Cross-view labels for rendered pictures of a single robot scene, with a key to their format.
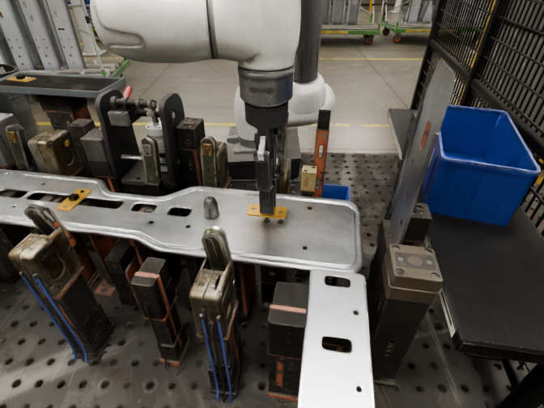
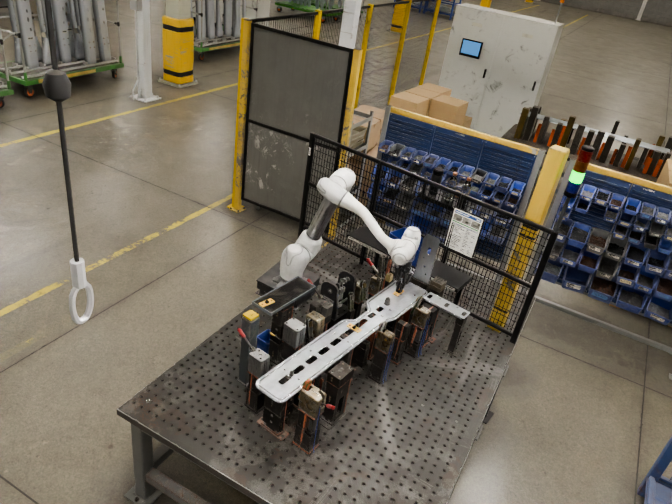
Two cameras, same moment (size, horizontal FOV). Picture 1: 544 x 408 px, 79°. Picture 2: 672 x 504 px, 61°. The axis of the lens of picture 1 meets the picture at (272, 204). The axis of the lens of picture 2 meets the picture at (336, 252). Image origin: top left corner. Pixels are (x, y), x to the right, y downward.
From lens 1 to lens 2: 3.23 m
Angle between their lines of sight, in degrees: 54
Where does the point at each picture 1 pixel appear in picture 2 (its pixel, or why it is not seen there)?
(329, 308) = (437, 301)
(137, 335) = not seen: hidden behind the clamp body
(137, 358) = (391, 370)
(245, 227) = (398, 300)
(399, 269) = (439, 283)
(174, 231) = (390, 313)
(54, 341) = (369, 388)
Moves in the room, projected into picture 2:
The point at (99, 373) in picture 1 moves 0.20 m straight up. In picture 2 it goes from (392, 379) to (398, 353)
